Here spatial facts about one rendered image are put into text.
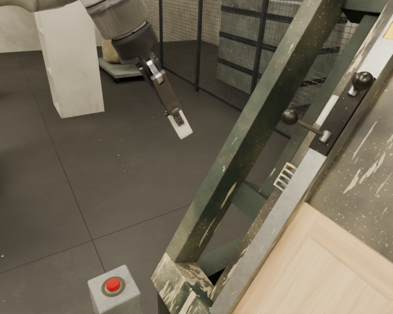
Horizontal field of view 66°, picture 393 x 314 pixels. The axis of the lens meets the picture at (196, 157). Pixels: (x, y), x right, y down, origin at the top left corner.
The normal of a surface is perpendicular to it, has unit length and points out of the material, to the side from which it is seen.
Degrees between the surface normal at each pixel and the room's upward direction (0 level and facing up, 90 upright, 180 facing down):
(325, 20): 90
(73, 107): 90
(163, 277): 60
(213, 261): 0
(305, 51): 90
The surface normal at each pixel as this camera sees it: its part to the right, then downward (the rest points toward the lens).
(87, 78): 0.52, 0.46
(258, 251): -0.70, -0.22
